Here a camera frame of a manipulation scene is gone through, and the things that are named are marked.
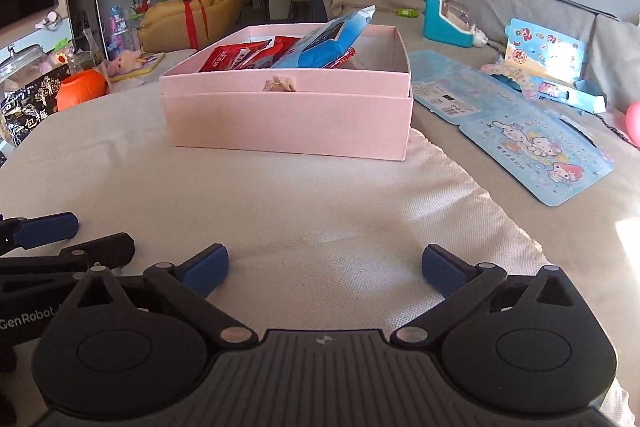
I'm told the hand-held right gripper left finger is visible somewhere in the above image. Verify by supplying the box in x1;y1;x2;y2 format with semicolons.
62;243;258;350

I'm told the glass jar with lid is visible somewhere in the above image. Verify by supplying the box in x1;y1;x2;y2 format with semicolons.
0;44;53;82

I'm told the cartoon printed blue box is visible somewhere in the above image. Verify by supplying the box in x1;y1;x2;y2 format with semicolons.
504;18;587;82

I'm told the red picture snack packet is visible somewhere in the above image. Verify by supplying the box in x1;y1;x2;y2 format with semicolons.
239;36;357;70

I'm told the pink cardboard box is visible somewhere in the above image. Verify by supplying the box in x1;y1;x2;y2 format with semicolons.
159;24;414;162

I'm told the pink cartoon sticker strip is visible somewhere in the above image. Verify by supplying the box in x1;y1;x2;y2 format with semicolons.
480;62;571;100

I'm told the pink plush toy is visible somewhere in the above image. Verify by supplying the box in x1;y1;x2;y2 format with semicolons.
107;49;143;75

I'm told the beige tablecloth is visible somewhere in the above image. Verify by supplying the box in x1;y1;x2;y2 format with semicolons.
0;79;636;427

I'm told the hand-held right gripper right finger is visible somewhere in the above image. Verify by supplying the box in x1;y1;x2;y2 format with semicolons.
392;244;586;350

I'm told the pile of colourful toys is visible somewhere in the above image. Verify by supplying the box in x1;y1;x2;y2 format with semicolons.
107;0;151;52

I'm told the cartoon printed blue card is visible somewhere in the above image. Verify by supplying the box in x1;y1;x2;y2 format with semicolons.
460;107;615;206

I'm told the pink ball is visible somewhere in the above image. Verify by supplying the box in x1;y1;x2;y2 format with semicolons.
625;102;640;142

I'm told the blue white snack packet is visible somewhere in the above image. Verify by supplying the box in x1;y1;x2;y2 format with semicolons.
272;5;377;68

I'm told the black printed snack bag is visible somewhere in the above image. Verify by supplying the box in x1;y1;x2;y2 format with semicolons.
0;66;71;148

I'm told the yellow blue notebook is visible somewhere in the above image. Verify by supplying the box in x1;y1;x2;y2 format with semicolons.
112;52;167;82

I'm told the red striped snack packet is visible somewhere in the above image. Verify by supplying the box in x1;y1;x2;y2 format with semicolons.
199;43;275;72

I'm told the teal toy dispenser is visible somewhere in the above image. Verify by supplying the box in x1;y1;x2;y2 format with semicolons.
423;0;488;50

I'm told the yellow chair with red ribbon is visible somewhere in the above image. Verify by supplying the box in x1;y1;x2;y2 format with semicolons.
137;0;246;50

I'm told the flat light blue box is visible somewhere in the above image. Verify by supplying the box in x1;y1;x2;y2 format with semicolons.
407;49;506;125

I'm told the orange pumpkin bucket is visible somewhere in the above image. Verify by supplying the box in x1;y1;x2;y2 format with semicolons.
56;71;108;112

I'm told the light blue open carton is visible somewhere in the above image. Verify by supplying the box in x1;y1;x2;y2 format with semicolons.
542;77;608;115

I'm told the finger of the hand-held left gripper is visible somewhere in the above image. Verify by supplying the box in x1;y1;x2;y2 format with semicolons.
0;232;136;278
0;212;80;254

